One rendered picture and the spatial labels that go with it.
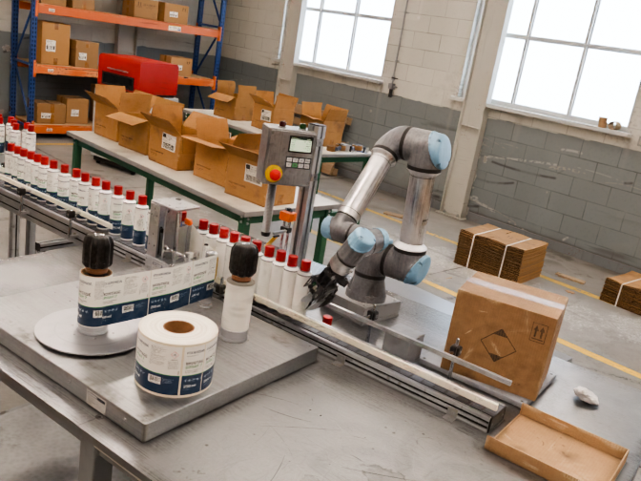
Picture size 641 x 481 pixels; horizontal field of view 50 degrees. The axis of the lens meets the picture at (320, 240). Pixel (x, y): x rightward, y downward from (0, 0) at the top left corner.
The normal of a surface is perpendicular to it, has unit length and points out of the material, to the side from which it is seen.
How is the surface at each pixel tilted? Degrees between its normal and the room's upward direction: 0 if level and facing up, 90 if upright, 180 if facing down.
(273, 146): 90
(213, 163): 90
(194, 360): 90
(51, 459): 1
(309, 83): 90
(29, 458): 1
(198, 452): 0
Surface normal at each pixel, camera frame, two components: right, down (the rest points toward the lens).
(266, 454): 0.16, -0.94
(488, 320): -0.45, 0.19
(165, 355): -0.12, 0.27
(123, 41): 0.70, 0.31
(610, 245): -0.70, 0.10
